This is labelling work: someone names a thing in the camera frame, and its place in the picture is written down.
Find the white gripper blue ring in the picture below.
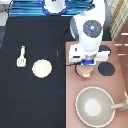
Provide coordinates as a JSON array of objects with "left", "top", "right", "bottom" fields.
[{"left": 68, "top": 44, "right": 111, "bottom": 65}]

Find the pink pot with handles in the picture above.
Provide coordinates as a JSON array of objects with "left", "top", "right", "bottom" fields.
[{"left": 75, "top": 65, "right": 94, "bottom": 78}]

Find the cream slotted spatula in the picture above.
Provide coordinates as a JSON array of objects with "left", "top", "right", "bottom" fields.
[{"left": 17, "top": 46, "right": 26, "bottom": 67}]

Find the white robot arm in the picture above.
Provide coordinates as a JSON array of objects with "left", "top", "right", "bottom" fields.
[{"left": 69, "top": 0, "right": 110, "bottom": 65}]

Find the cream round plate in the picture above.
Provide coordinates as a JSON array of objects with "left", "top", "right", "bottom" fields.
[{"left": 32, "top": 59, "right": 52, "bottom": 78}]

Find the black burner top right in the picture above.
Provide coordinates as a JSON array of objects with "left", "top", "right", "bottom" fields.
[{"left": 99, "top": 45, "right": 111, "bottom": 54}]

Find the black burner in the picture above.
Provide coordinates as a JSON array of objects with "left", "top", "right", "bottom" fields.
[
  {"left": 99, "top": 45, "right": 111, "bottom": 54},
  {"left": 98, "top": 62, "right": 115, "bottom": 76}
]

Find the black burner bottom right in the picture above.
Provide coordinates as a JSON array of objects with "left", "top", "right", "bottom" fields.
[{"left": 98, "top": 62, "right": 115, "bottom": 76}]

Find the pink toy stove board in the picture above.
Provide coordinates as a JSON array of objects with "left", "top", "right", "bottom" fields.
[{"left": 66, "top": 41, "right": 128, "bottom": 128}]

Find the black table mat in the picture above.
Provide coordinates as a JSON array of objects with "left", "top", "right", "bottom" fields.
[{"left": 0, "top": 15, "right": 113, "bottom": 128}]

